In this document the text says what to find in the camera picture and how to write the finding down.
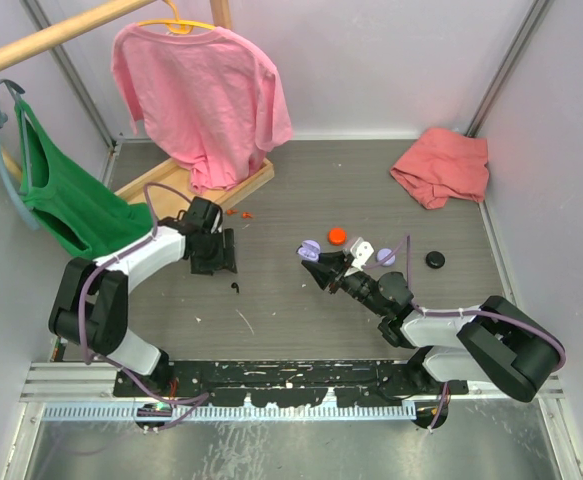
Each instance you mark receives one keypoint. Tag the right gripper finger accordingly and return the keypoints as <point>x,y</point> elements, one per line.
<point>335,260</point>
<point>324,273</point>

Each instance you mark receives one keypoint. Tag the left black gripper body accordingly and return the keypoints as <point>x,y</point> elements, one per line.
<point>215,254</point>

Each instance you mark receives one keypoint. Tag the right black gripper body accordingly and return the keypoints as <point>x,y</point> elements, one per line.
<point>359,284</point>

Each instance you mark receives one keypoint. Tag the orange earbud case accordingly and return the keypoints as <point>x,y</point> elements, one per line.
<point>337,236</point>

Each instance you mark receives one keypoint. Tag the lilac earbud charging case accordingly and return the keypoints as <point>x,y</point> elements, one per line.
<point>385,257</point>

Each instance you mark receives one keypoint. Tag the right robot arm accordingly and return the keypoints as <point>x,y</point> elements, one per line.
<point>493,342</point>

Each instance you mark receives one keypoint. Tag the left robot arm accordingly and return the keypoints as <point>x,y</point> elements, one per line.
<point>92,302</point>

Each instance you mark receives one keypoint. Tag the wooden clothes rack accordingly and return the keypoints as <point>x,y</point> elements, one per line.
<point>174,178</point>

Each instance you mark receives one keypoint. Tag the salmon folded cloth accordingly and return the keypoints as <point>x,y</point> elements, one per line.
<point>442,164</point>

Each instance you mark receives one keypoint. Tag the green tank top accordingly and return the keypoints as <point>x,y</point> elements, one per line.
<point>83,215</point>

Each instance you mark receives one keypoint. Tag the pink t-shirt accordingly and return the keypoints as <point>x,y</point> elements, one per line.
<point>213,101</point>

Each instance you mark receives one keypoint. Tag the orange clothes hanger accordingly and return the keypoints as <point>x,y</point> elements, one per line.
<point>176,24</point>

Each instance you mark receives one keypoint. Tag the grey-blue clothes hanger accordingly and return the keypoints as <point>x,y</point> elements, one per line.
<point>16,92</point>

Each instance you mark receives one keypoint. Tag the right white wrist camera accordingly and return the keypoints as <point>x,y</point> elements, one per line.
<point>361,251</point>

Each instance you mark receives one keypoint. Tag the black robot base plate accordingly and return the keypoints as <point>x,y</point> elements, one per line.
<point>354,383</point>

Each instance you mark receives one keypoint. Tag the white slotted cable duct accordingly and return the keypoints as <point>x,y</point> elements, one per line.
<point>137,411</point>

